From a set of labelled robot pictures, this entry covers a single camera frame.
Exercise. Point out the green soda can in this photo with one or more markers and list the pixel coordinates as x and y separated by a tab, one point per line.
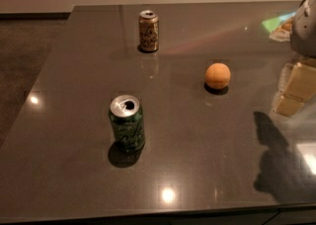
126	118

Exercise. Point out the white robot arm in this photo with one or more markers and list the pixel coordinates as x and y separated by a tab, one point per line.
303	31

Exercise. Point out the orange-brown soda can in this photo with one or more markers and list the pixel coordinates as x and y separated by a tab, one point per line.
148	24

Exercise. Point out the orange ball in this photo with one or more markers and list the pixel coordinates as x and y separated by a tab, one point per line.
217	76

